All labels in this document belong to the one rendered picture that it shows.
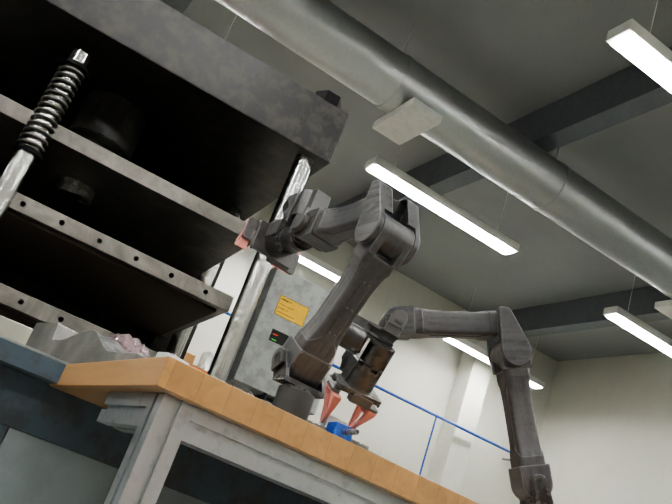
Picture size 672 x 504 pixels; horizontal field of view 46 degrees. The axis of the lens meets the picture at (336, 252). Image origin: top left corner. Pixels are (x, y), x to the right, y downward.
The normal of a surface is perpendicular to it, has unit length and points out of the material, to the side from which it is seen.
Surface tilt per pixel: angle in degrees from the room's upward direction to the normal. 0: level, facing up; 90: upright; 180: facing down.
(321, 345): 120
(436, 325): 91
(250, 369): 90
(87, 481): 90
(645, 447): 90
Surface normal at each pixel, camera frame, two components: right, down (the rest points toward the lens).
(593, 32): -0.32, 0.88
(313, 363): 0.33, 0.31
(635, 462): -0.81, -0.45
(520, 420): 0.11, -0.33
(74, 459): 0.45, -0.20
